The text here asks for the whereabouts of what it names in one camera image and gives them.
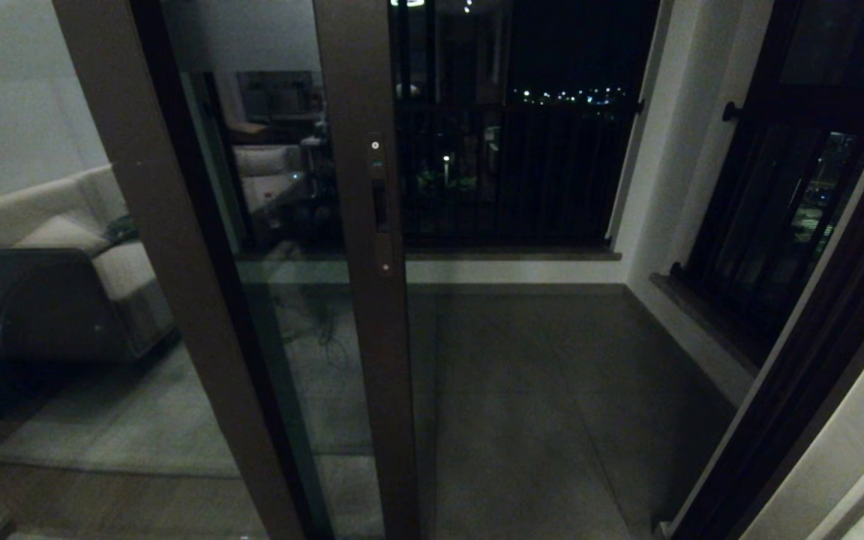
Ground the brown framed sliding glass door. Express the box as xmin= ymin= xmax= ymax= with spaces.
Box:
xmin=158 ymin=0 xmax=423 ymax=540

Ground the brown balcony ledge cap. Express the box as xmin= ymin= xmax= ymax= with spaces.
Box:
xmin=404 ymin=247 xmax=623 ymax=262

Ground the black metal balcony railing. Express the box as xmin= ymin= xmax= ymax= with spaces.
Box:
xmin=394 ymin=94 xmax=647 ymax=247

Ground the brown window sill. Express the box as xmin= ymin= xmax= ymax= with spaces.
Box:
xmin=649 ymin=271 xmax=763 ymax=376

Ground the grey rug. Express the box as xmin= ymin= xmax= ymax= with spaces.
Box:
xmin=0 ymin=341 xmax=242 ymax=478

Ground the beige sofa cushion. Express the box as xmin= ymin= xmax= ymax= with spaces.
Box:
xmin=12 ymin=215 xmax=110 ymax=254

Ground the beige sofa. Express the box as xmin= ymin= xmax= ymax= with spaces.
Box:
xmin=0 ymin=163 xmax=178 ymax=361

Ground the dark brown door jamb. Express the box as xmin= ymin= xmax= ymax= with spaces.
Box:
xmin=668 ymin=75 xmax=864 ymax=540

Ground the brown fixed door frame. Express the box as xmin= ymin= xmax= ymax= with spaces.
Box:
xmin=53 ymin=0 xmax=335 ymax=540

